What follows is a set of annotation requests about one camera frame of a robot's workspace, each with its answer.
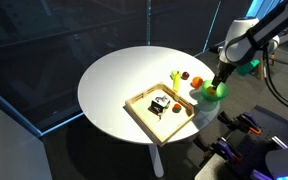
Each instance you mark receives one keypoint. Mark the black and white cube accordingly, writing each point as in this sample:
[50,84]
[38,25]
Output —
[160,104]

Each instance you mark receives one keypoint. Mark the green plastic bowl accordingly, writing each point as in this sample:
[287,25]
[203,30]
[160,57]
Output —
[221,91]

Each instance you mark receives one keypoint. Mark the wooden tray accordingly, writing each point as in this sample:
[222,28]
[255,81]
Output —
[160,128]

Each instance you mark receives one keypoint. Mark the lower purple orange clamp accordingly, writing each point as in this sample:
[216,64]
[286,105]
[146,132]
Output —
[222,148]

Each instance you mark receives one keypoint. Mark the white round table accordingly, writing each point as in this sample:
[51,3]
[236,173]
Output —
[118,76]

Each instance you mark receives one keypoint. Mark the black perforated mounting board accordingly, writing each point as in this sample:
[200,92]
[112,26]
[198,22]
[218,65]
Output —
[253,148]

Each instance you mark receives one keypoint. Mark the orange fruit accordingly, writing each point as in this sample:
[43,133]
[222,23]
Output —
[197,82]

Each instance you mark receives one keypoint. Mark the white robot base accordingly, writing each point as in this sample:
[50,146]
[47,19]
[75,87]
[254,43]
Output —
[277,163]

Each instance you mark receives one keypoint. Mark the upper purple orange clamp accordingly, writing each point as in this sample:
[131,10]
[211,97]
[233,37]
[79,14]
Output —
[244,122]

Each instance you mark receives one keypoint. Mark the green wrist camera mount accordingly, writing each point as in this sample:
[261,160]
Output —
[247,68]

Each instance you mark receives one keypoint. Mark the purple orange clamp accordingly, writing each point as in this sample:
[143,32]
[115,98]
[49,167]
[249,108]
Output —
[222,148]
[244,122]

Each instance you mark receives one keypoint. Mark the dark red plum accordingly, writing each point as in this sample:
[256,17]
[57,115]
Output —
[185,75]

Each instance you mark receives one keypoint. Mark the yellow green corn toy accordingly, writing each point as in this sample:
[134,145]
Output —
[176,77]

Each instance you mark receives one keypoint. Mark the small red fruit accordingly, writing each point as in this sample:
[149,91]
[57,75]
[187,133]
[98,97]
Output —
[176,108]

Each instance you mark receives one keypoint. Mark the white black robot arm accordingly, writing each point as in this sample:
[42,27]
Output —
[245,37]

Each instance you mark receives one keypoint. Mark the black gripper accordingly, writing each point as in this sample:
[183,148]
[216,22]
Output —
[225,70]

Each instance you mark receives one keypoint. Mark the yellow ball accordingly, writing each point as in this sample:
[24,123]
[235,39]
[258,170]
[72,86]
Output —
[211,91]

